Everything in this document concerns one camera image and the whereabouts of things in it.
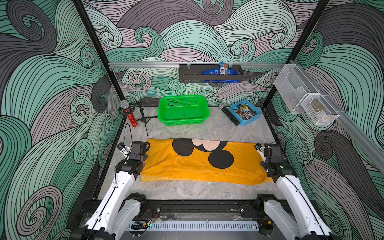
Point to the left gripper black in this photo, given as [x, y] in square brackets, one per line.
[145, 156]

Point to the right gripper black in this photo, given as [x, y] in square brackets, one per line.
[269, 156]

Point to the yellow pillowcase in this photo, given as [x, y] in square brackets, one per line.
[204, 161]

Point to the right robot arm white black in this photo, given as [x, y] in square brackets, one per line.
[296, 217]

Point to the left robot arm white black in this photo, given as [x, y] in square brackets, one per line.
[116, 211]

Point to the black remote control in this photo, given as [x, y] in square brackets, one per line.
[231, 117]

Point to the blue tray with small parts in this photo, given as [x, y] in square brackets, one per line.
[245, 112]

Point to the green plastic basket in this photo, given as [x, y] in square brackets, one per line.
[183, 110]

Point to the blue snack packet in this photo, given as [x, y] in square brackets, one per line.
[223, 69]

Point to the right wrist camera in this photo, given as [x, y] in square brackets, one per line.
[260, 148]

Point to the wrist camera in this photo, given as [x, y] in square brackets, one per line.
[124, 149]
[260, 148]

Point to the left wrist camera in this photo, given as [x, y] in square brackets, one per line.
[124, 149]

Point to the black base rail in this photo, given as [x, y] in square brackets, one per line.
[166, 209]

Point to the small clear wall bin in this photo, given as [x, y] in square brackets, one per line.
[319, 110]

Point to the large clear wall bin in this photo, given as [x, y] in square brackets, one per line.
[291, 84]

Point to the aluminium wall rail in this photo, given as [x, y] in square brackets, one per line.
[153, 64]

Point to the black wall shelf basket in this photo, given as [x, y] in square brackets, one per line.
[193, 74]

